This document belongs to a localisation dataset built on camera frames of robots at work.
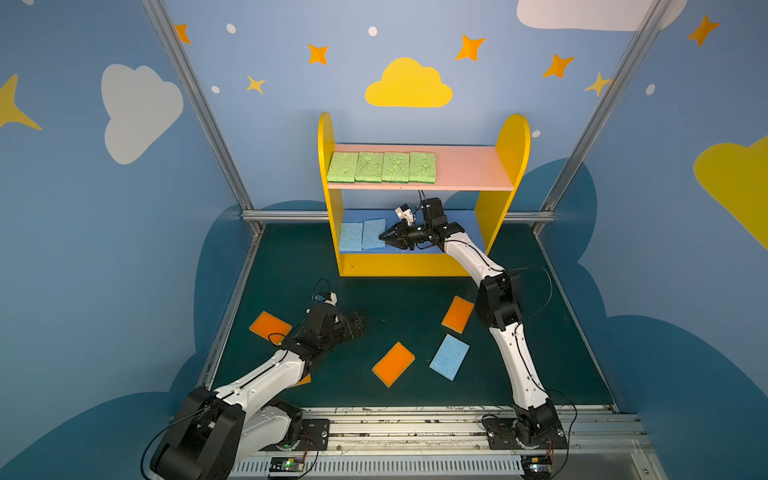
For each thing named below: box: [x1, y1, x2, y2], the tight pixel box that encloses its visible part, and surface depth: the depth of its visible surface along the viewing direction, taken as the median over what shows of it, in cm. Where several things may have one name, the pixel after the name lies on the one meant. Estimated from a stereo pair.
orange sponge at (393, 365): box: [372, 341, 416, 388], surface depth 87 cm
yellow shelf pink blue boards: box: [318, 112, 531, 277], surface depth 82 cm
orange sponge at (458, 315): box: [442, 295, 475, 335], surface depth 97 cm
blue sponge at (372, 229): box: [362, 218, 386, 250], surface depth 100 cm
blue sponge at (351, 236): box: [340, 222, 363, 251], surface depth 100 cm
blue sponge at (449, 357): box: [428, 333, 471, 382], surface depth 89 cm
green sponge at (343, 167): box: [327, 152, 359, 183], surface depth 78 cm
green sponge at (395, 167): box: [382, 152, 410, 183], surface depth 78 cm
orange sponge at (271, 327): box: [248, 310, 293, 346], surface depth 95 cm
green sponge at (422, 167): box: [408, 152, 436, 184], surface depth 79 cm
